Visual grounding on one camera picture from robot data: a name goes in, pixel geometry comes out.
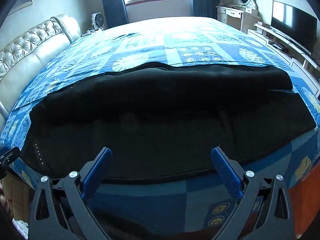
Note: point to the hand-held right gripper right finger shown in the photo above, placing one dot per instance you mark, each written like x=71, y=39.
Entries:
x=226, y=172

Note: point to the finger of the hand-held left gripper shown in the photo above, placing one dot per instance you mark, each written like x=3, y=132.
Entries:
x=8, y=156

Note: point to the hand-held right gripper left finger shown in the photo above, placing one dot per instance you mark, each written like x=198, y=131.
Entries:
x=96, y=172

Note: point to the black pants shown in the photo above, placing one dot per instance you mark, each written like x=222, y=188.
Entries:
x=160, y=110

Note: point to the pink floral cloth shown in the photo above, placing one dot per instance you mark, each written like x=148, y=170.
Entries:
x=20, y=226

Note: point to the beige tufted headboard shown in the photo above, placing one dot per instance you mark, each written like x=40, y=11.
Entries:
x=30, y=50

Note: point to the blue patterned quilt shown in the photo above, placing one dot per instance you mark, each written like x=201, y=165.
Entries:
x=175, y=42

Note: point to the white television stand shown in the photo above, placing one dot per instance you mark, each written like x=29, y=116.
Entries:
x=280, y=40

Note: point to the white box fan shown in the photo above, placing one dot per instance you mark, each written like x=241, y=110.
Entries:
x=99, y=20

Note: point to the white dressing table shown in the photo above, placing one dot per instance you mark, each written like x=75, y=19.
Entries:
x=235, y=17

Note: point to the black flat television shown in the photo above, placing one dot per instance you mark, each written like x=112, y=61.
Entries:
x=290, y=22

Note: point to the framed wall picture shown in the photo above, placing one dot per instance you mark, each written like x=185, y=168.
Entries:
x=22, y=0

